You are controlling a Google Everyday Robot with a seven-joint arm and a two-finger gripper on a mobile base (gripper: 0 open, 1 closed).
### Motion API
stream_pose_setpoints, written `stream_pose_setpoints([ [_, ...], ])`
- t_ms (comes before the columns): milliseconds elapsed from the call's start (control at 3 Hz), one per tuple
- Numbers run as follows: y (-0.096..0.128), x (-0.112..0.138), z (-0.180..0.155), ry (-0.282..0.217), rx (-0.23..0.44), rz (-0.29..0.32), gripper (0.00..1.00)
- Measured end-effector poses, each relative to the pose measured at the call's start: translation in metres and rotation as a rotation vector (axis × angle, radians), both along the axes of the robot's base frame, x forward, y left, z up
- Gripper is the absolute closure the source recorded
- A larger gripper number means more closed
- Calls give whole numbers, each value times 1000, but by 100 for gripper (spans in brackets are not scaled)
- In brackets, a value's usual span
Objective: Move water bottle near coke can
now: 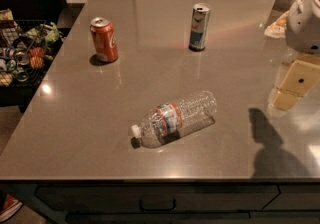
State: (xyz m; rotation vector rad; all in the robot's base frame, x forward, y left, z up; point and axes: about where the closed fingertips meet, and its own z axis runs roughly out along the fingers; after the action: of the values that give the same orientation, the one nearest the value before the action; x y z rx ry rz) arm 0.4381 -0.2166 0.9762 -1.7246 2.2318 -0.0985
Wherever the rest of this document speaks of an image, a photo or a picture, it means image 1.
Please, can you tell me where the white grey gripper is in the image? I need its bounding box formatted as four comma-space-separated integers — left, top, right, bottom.
272, 0, 320, 111

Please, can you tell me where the clear plastic water bottle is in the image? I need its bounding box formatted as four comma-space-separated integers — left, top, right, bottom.
131, 91, 217, 149

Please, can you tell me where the blue silver energy drink can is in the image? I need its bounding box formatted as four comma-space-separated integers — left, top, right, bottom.
189, 3, 211, 51

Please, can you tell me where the red coke can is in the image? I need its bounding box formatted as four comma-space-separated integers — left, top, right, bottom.
90, 17, 118, 63

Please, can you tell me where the white snack packet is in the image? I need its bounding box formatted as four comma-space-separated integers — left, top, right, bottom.
264, 12, 289, 38

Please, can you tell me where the red shoe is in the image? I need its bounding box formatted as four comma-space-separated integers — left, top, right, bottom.
0, 194, 23, 223

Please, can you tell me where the dark drawer with handle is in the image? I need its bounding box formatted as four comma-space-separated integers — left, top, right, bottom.
36, 184, 278, 213

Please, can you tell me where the black wire basket of snacks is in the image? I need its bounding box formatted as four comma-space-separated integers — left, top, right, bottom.
0, 8, 64, 107

